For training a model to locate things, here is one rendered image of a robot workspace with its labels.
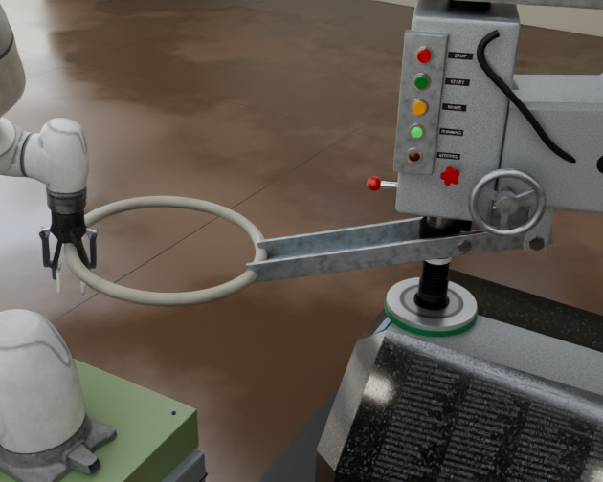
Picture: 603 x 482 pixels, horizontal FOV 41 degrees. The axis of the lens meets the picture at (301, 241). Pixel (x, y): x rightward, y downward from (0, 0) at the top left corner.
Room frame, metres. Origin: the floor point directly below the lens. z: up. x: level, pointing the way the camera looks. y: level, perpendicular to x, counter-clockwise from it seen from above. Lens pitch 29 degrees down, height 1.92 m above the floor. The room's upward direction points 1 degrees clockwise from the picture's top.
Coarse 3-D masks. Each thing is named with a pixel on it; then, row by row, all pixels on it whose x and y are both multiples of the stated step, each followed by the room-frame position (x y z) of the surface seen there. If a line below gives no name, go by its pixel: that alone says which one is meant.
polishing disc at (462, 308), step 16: (400, 288) 1.67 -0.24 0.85; (416, 288) 1.67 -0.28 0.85; (448, 288) 1.68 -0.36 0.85; (400, 304) 1.60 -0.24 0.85; (464, 304) 1.61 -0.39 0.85; (400, 320) 1.55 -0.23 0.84; (416, 320) 1.53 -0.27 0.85; (432, 320) 1.54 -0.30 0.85; (448, 320) 1.54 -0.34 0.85; (464, 320) 1.54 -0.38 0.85
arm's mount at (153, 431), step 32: (96, 384) 1.25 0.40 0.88; (128, 384) 1.25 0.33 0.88; (96, 416) 1.16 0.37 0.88; (128, 416) 1.16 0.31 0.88; (160, 416) 1.16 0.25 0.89; (192, 416) 1.16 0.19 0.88; (128, 448) 1.08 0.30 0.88; (160, 448) 1.08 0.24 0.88; (192, 448) 1.16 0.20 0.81; (0, 480) 1.01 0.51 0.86; (64, 480) 1.01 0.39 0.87; (96, 480) 1.00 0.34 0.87; (128, 480) 1.01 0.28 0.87; (160, 480) 1.08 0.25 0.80
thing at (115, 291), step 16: (112, 208) 1.87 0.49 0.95; (128, 208) 1.90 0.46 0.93; (192, 208) 1.94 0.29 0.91; (208, 208) 1.93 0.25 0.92; (224, 208) 1.92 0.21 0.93; (240, 224) 1.86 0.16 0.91; (256, 240) 1.78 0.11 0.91; (256, 256) 1.70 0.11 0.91; (80, 272) 1.56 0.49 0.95; (96, 288) 1.52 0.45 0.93; (112, 288) 1.51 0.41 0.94; (128, 288) 1.51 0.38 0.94; (224, 288) 1.55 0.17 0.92; (240, 288) 1.57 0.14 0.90; (144, 304) 1.49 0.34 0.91; (160, 304) 1.49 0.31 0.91; (176, 304) 1.49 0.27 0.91; (192, 304) 1.50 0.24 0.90
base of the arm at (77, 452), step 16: (80, 432) 1.07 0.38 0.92; (96, 432) 1.10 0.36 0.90; (112, 432) 1.10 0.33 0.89; (0, 448) 1.04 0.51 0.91; (64, 448) 1.03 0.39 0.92; (80, 448) 1.04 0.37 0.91; (96, 448) 1.07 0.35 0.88; (0, 464) 1.03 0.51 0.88; (16, 464) 1.02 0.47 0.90; (32, 464) 1.01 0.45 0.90; (48, 464) 1.02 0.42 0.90; (64, 464) 1.02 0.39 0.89; (80, 464) 1.01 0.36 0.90; (96, 464) 1.03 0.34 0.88; (16, 480) 1.01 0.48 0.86; (32, 480) 0.99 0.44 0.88; (48, 480) 0.99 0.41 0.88
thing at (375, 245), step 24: (264, 240) 1.74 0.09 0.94; (288, 240) 1.73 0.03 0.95; (312, 240) 1.72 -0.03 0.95; (336, 240) 1.71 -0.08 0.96; (360, 240) 1.70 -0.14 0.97; (384, 240) 1.69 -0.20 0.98; (432, 240) 1.56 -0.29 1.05; (456, 240) 1.55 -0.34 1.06; (480, 240) 1.54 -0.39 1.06; (504, 240) 1.54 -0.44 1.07; (552, 240) 1.52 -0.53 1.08; (264, 264) 1.63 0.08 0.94; (288, 264) 1.62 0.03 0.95; (312, 264) 1.61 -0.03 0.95; (336, 264) 1.60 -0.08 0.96; (360, 264) 1.59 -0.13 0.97; (384, 264) 1.58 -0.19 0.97
